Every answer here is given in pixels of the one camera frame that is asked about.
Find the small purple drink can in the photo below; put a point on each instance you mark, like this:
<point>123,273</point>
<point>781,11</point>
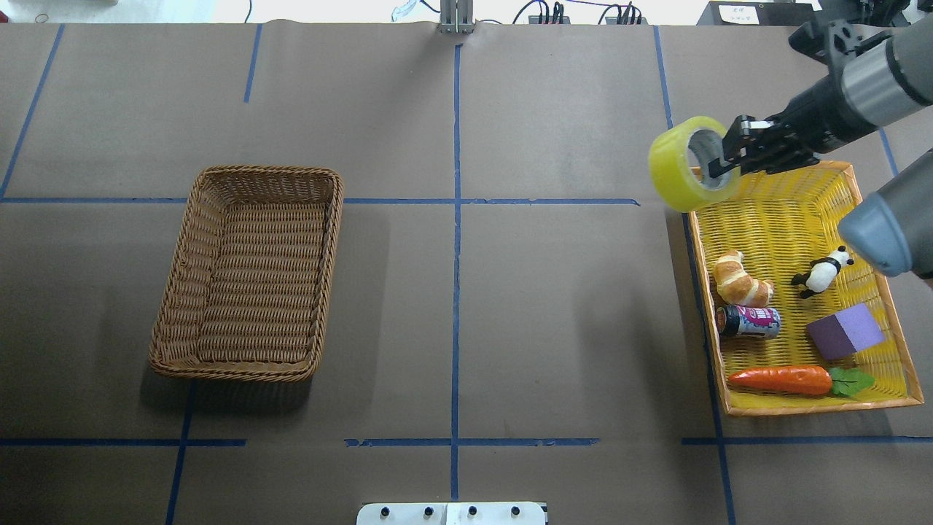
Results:
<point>744,321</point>

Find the yellow woven tray basket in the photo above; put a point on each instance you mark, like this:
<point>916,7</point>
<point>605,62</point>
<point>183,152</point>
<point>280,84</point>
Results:
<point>781,223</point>

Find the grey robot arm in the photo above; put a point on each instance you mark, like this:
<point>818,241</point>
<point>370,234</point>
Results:
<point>871,82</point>

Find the toy panda figure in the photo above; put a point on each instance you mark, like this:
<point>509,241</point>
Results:
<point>822,272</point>

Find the orange toy carrot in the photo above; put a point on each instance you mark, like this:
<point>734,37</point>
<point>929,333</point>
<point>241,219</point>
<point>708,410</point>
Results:
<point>810,380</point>

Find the toy croissant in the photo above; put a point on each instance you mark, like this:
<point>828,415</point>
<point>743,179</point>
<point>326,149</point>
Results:
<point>736,286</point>

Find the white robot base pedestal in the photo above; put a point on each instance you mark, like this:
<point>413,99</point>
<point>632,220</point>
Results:
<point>498,512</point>

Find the metal bracket on table edge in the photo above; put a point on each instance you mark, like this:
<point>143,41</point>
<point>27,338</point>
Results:
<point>456,17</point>

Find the purple foam cube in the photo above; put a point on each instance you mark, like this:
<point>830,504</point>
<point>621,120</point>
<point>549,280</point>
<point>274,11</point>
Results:
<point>845,332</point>

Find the brown wicker basket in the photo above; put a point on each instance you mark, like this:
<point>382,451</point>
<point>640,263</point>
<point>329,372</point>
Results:
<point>247,295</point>

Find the yellow tape roll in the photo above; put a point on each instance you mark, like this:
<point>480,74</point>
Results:
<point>677,165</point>

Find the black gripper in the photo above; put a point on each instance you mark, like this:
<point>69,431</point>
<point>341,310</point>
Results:
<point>815,107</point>

